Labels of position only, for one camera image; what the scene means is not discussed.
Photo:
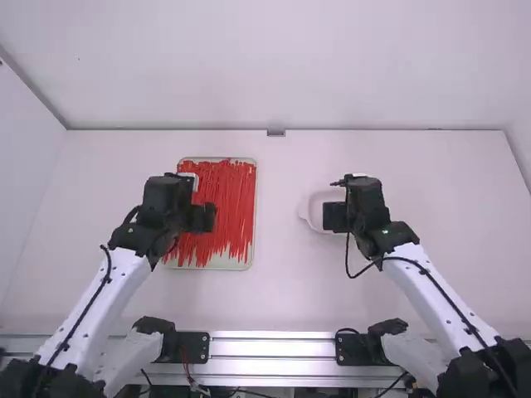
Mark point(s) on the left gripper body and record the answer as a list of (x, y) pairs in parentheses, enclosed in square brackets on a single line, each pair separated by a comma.
[(166, 201)]

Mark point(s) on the silver rails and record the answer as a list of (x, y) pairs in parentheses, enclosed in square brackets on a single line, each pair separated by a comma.
[(269, 348)]

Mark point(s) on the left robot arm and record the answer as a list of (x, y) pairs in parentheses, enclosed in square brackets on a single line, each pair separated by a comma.
[(103, 298)]

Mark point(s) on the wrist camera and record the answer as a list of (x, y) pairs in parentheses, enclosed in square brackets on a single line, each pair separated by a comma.
[(359, 176), (188, 182)]

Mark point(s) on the white dish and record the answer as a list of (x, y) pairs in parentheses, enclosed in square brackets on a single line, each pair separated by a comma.
[(311, 207)]

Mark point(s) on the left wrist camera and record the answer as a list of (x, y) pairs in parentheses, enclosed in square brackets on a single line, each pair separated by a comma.
[(188, 182)]

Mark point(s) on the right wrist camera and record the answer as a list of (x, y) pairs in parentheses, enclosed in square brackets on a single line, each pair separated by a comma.
[(359, 176)]

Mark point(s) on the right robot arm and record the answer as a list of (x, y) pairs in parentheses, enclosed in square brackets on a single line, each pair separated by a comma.
[(427, 298)]

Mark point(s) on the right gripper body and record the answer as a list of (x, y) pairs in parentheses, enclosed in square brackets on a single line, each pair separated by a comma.
[(367, 203)]

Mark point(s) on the pale tray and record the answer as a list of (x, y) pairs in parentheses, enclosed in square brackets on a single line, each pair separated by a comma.
[(254, 248)]

